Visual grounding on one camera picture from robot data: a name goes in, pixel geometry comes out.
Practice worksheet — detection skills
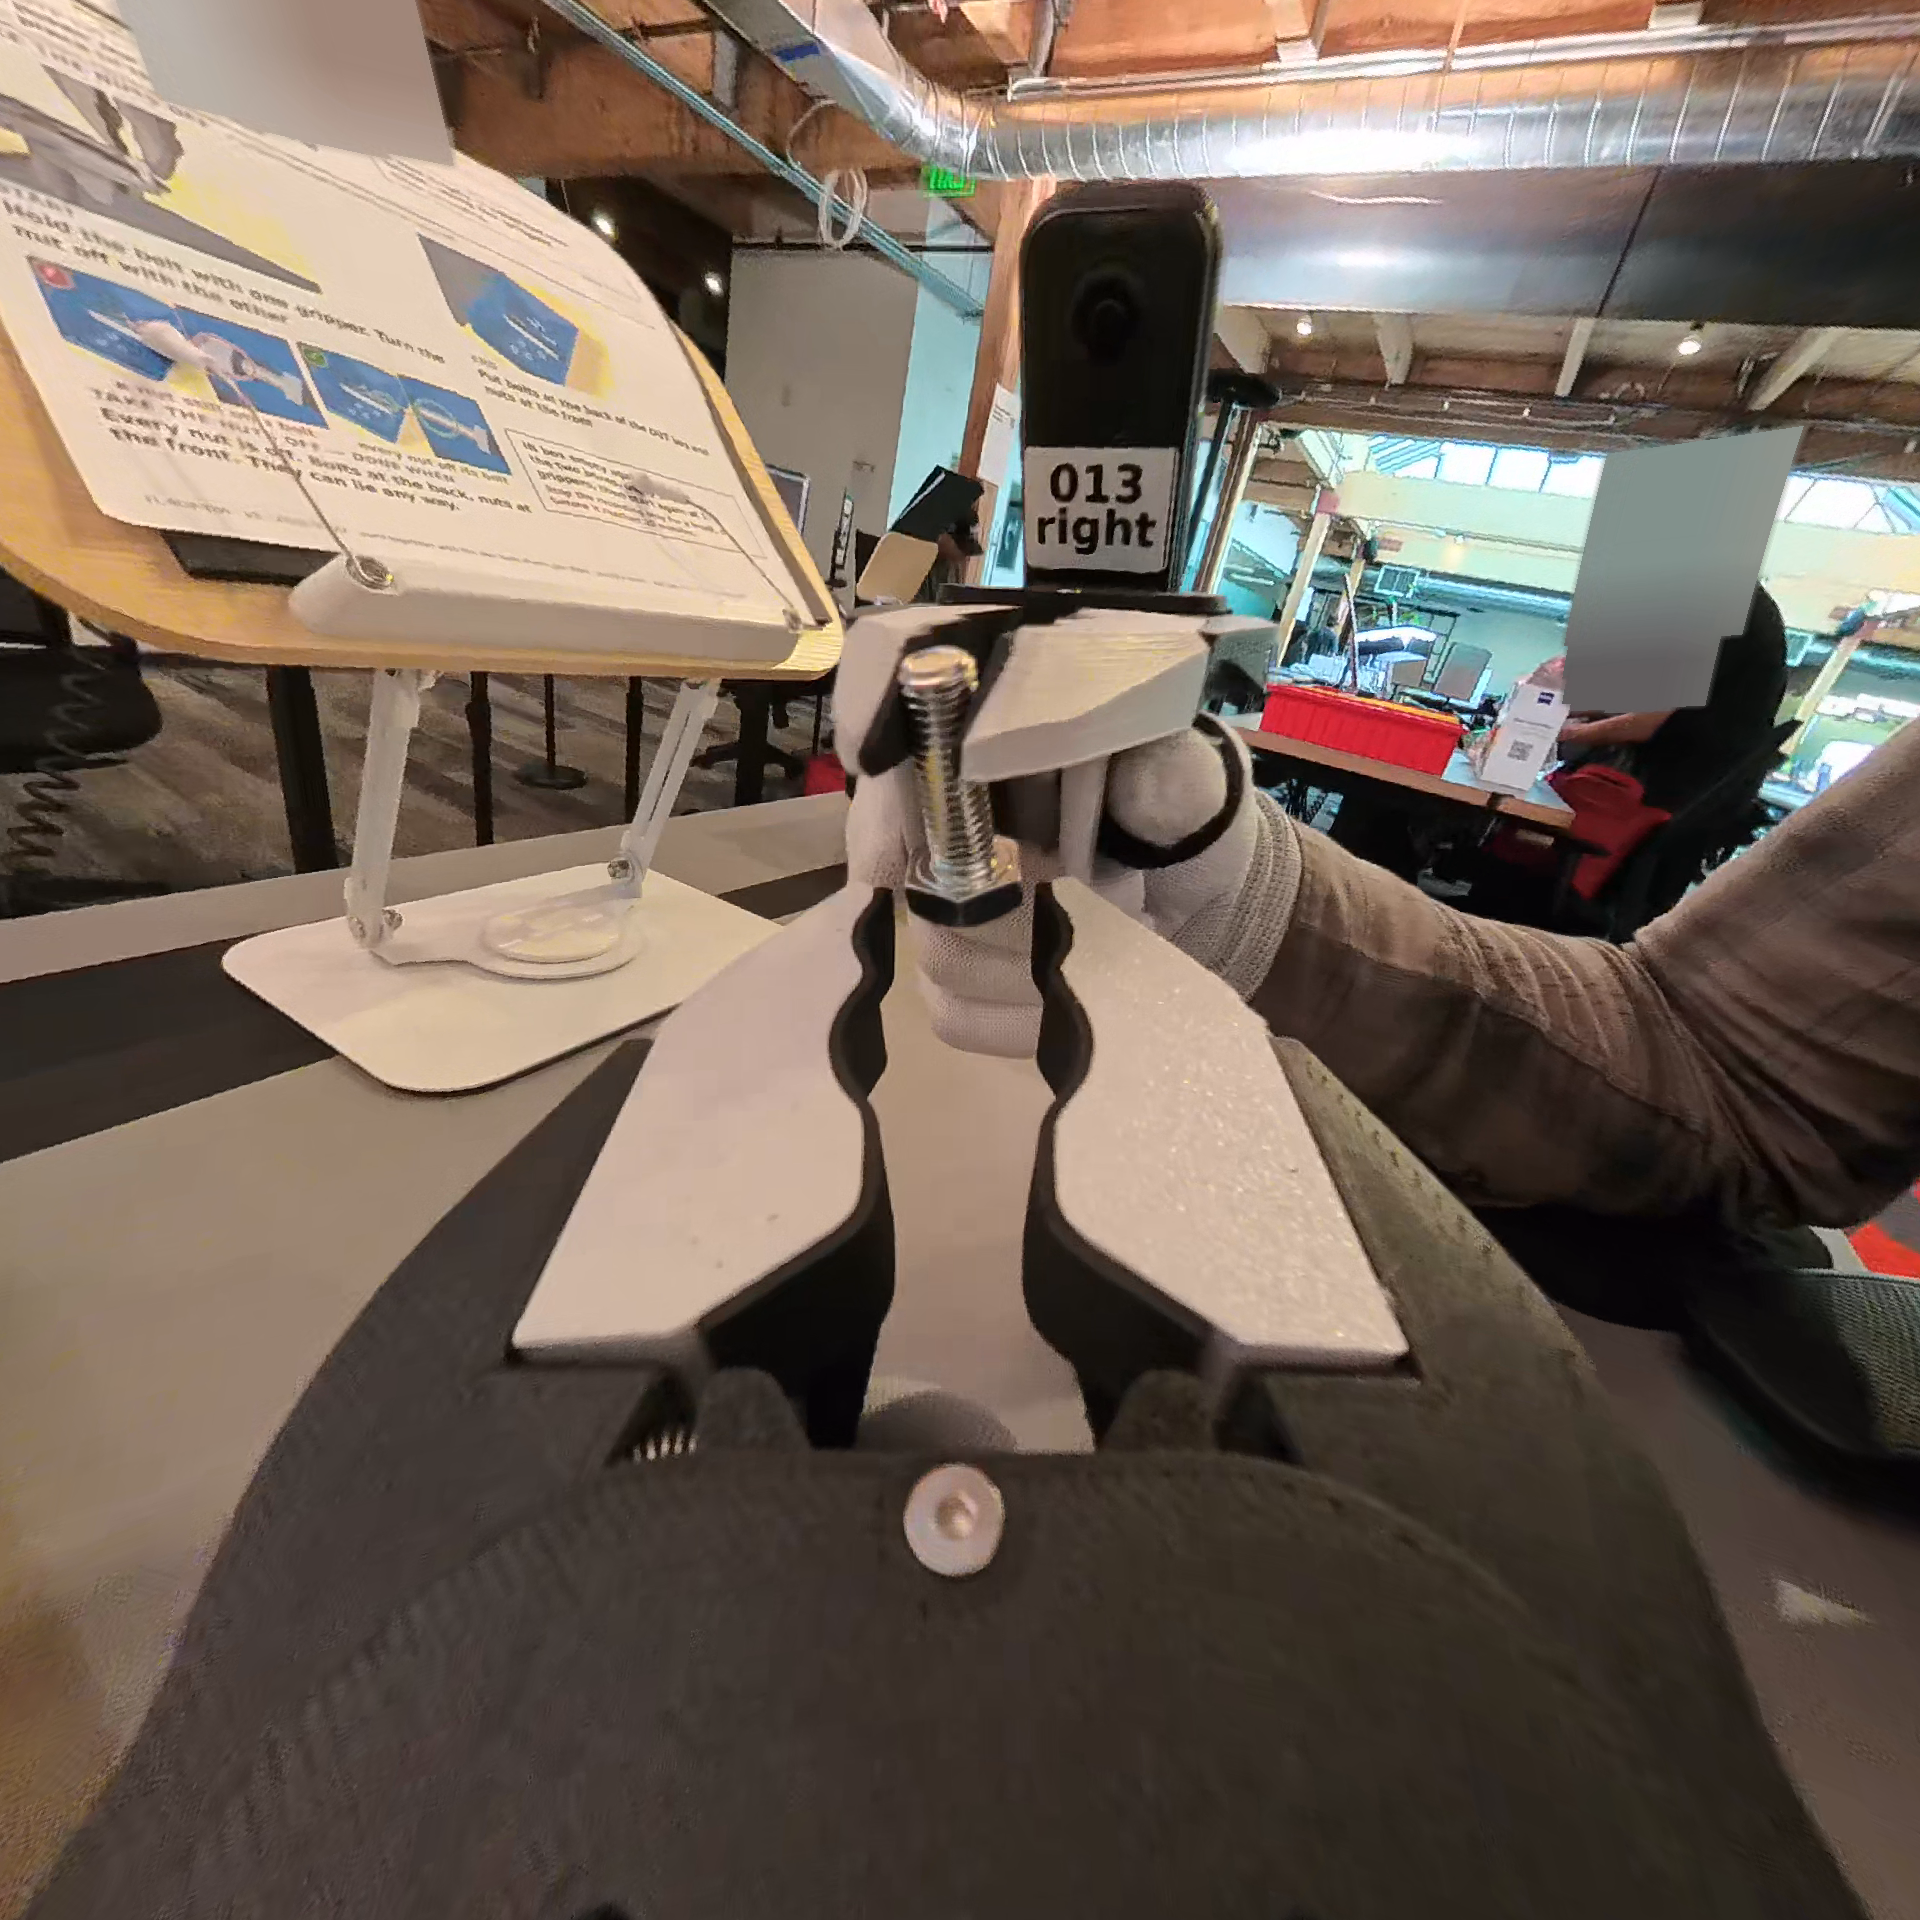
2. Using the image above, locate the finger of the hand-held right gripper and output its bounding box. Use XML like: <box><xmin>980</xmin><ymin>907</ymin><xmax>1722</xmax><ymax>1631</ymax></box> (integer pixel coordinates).
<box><xmin>960</xmin><ymin>615</ymin><xmax>1214</xmax><ymax>787</ymax></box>
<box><xmin>835</xmin><ymin>607</ymin><xmax>1005</xmax><ymax>779</ymax></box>

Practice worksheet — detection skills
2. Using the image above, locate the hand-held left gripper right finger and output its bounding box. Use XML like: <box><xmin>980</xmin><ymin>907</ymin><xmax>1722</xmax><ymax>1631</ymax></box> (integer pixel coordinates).
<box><xmin>1022</xmin><ymin>875</ymin><xmax>1415</xmax><ymax>1453</ymax></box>

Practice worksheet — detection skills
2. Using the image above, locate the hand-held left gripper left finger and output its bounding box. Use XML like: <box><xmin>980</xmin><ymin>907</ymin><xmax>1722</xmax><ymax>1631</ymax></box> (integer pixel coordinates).
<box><xmin>510</xmin><ymin>884</ymin><xmax>898</xmax><ymax>1453</ymax></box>

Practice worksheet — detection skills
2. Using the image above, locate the silver hex bolt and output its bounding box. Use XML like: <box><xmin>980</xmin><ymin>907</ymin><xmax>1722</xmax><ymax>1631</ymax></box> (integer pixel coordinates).
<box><xmin>896</xmin><ymin>648</ymin><xmax>1026</xmax><ymax>924</ymax></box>

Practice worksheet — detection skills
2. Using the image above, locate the person's right forearm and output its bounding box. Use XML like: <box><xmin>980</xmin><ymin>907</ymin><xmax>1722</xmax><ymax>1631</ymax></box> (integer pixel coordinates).
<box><xmin>1245</xmin><ymin>705</ymin><xmax>1920</xmax><ymax>1233</ymax></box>

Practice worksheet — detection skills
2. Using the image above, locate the person's right hand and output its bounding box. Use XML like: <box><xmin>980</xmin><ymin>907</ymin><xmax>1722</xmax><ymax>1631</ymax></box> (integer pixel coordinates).
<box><xmin>914</xmin><ymin>721</ymin><xmax>1308</xmax><ymax>1057</ymax></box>

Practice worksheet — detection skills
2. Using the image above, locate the red plastic bin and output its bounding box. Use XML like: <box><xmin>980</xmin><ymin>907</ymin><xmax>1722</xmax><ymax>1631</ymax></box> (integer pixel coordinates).
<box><xmin>1264</xmin><ymin>683</ymin><xmax>1468</xmax><ymax>774</ymax></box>

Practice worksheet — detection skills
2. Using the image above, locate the wooden desk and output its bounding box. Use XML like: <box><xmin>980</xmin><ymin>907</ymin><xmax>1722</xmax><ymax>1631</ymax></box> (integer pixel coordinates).
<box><xmin>1243</xmin><ymin>724</ymin><xmax>1578</xmax><ymax>835</ymax></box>

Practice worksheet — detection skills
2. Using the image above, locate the white sign card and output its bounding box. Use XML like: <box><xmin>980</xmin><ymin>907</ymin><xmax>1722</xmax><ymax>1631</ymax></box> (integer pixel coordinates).
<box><xmin>1471</xmin><ymin>686</ymin><xmax>1573</xmax><ymax>791</ymax></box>

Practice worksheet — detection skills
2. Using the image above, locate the red office chair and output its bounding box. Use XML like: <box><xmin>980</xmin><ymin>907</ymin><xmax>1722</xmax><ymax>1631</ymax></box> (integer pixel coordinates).
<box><xmin>1545</xmin><ymin>765</ymin><xmax>1675</xmax><ymax>902</ymax></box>

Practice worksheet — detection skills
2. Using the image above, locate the black office chair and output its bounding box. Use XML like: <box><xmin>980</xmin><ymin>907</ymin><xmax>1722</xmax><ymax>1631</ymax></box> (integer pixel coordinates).
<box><xmin>1613</xmin><ymin>721</ymin><xmax>1811</xmax><ymax>948</ymax></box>
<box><xmin>0</xmin><ymin>571</ymin><xmax>164</xmax><ymax>918</ymax></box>

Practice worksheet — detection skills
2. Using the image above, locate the printed instruction sheet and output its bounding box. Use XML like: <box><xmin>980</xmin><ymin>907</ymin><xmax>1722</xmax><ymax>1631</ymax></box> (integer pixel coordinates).
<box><xmin>0</xmin><ymin>44</ymin><xmax>798</xmax><ymax>633</ymax></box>

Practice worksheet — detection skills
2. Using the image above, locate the silver ventilation duct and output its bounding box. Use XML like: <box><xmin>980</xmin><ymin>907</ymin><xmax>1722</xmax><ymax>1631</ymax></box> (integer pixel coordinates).
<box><xmin>885</xmin><ymin>60</ymin><xmax>1920</xmax><ymax>190</ymax></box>

